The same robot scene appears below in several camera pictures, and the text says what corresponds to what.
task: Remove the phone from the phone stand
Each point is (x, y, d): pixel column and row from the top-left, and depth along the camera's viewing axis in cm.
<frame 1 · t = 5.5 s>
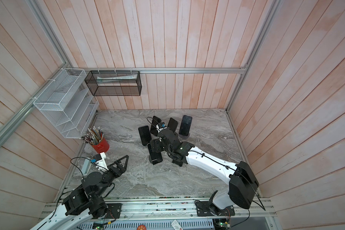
left hand: (125, 161, 72), fingers open
right hand: (155, 140, 80), fingers open
red pencil cup: (102, 146, 92), point 8 cm above the table
bundle of coloured pencils: (93, 135, 84), point 19 cm above the table
blue-edged smartphone: (145, 134, 108), on the table
green smartphone on round stand: (154, 129, 103), point 6 cm above the table
teal smartphone on round stand: (172, 124, 94), point 15 cm above the table
purple smartphone on round stand: (185, 125, 100), point 10 cm above the table
green-edged smartphone: (156, 157, 88), point 7 cm above the table

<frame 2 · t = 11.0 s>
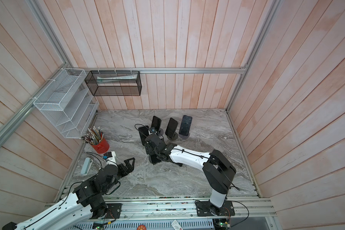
left hand: (129, 164, 77), fingers open
right hand: (150, 143, 87), fingers open
the named things where they were.

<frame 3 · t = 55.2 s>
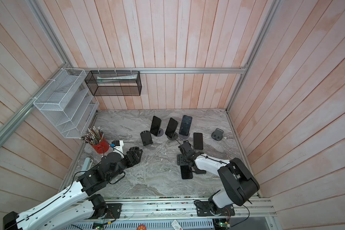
left hand: (137, 156, 74), fingers open
right hand: (183, 158, 93), fingers open
black folding phone stand left: (146, 138, 100), point 5 cm above the table
silver-edged smartphone: (198, 141, 103), on the table
grey round empty phone stand: (217, 134, 101), point 5 cm above the table
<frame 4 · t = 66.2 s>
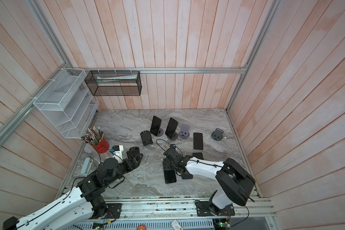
left hand: (139, 160, 74), fingers open
right hand: (167, 163, 89), fingers open
purple smartphone on round stand: (170, 177, 87), on the table
